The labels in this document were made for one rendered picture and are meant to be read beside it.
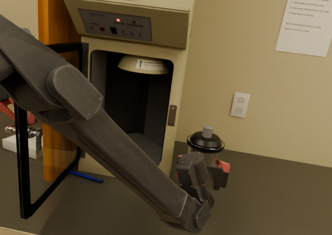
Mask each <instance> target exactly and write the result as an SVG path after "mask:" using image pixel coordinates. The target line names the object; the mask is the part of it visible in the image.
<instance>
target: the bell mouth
mask: <svg viewBox="0 0 332 235"><path fill-rule="evenodd" d="M118 67H119V68H120V69H123V70H126V71H130V72H136V73H143V74H156V75H160V74H168V73H169V68H168V65H167V61H166V59H160V58H153V57H146V56H139V55H132V54H125V53H124V55H123V57H122V58H121V60H120V62H119V64H118Z"/></svg>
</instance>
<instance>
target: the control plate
mask: <svg viewBox="0 0 332 235"><path fill-rule="evenodd" d="M78 11H79V13H80V16H81V19H82V21H83V24H84V27H85V29H86V32H87V33H90V34H97V35H105V36H112V37H119V38H126V39H136V40H143V41H151V42H152V31H151V19H150V18H149V17H141V16H133V15H126V14H118V13H110V12H103V11H95V10H87V9H79V8H78ZM116 19H120V22H118V21H117V20H116ZM132 21H135V22H136V23H135V24H133V23H132ZM91 26H93V27H94V29H91V28H90V27H91ZM100 27H103V28H105V31H101V30H100ZM110 27H115V28H116V30H117V34H112V32H111V29H110ZM122 30H124V31H125V32H124V33H122ZM131 31H133V34H131V33H130V32H131ZM139 32H141V33H142V35H139Z"/></svg>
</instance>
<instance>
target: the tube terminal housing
mask: <svg viewBox="0 0 332 235"><path fill-rule="evenodd" d="M130 1H138V2H146V3H154V4H163V5H171V6H179V7H187V8H189V9H190V10H191V12H192V16H191V25H190V29H189V36H188V43H187V47H186V48H178V47H171V46H164V45H157V44H149V43H142V42H135V41H127V40H121V39H111V38H104V37H96V36H89V35H82V37H81V42H86V43H89V52H88V80H89V73H90V54H91V52H92V51H95V50H104V51H111V52H118V53H125V54H132V55H139V56H146V57H153V58H160V59H167V60H170V61H171V62H172V63H173V65H174V69H173V76H172V84H171V91H170V99H169V106H168V114H167V121H166V131H165V139H164V146H163V154H162V161H161V162H160V164H159V166H158V167H159V168H160V169H161V170H162V171H163V172H164V173H165V174H166V175H167V176H168V177H169V175H170V170H171V163H172V156H173V149H174V142H175V136H176V129H177V123H178V116H179V109H180V102H181V95H182V89H183V82H184V76H185V69H186V62H187V55H188V48H189V41H190V35H191V28H192V22H193V15H194V8H195V1H196V0H130ZM170 105H176V106H177V109H176V116H175V123H174V126H168V125H167V122H168V115H169V108H170ZM78 170H79V171H84V172H89V173H95V174H100V175H105V176H111V177H115V176H114V175H112V174H111V173H110V172H109V171H108V170H106V169H105V168H104V167H103V166H102V165H100V164H99V163H98V162H97V161H96V160H94V159H93V158H92V157H91V156H90V155H88V154H87V153H85V158H80V160H79V165H78Z"/></svg>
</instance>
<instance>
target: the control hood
mask: <svg viewBox="0 0 332 235"><path fill-rule="evenodd" d="M64 2H65V5H66V7H67V9H68V12H69V14H70V16H71V18H72V21H73V23H74V25H75V28H76V30H77V32H78V33H79V34H82V35H89V36H96V37H104V38H111V39H121V40H127V41H135V42H142V43H149V44H157V45H164V46H171V47H178V48H186V47H187V43H188V36H189V29H190V25H191V16H192V12H191V10H190V9H189V8H187V7H179V6H171V5H163V4H154V3H146V2H138V1H130V0H64ZM78 8H79V9H87V10H95V11H103V12H110V13H118V14H126V15H133V16H141V17H149V18H150V19H151V31H152V42H151V41H143V40H136V39H126V38H119V37H112V36H105V35H97V34H90V33H87V32H86V29H85V27H84V24H83V21H82V19H81V16H80V13H79V11H78Z"/></svg>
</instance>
